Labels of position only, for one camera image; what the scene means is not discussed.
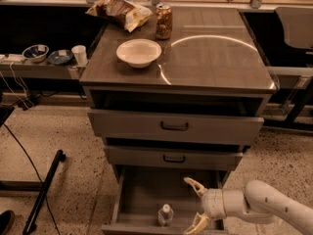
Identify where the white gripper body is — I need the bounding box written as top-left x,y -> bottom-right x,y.
201,188 -> 226,219

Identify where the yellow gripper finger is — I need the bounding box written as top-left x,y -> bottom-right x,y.
184,177 -> 207,198
184,212 -> 210,235

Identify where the small clear plastic bottle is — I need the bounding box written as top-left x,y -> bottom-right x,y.
157,204 -> 174,227

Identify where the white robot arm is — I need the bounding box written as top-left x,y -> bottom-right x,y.
184,177 -> 313,235

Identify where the middle grey drawer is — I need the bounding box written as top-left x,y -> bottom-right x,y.
106,146 -> 243,171

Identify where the grey drawer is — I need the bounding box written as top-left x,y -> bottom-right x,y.
88,109 -> 264,145
106,146 -> 243,171

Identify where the open bottom drawer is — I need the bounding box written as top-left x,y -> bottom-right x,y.
101,165 -> 221,235

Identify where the grey drawer cabinet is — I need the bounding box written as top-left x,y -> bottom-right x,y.
79,5 -> 278,235

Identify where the top grey drawer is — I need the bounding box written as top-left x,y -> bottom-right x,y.
88,109 -> 264,145

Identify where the black stand leg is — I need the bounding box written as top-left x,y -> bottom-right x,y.
22,150 -> 66,235

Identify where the white ceramic bowl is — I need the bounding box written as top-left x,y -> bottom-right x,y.
116,39 -> 161,69

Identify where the patterned soda can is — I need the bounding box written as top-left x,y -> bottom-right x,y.
156,3 -> 172,40

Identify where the white paper cup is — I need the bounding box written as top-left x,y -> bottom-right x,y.
71,45 -> 88,66

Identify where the brown chip bag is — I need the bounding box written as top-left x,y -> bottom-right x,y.
86,0 -> 153,32

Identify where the dark blue bowl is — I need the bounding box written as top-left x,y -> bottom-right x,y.
48,49 -> 73,66

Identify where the black shoe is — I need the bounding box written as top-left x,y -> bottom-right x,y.
0,210 -> 15,235

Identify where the white power strip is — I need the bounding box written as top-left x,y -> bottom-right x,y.
0,54 -> 24,63

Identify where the black floor cable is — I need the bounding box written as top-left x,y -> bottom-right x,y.
2,123 -> 62,235

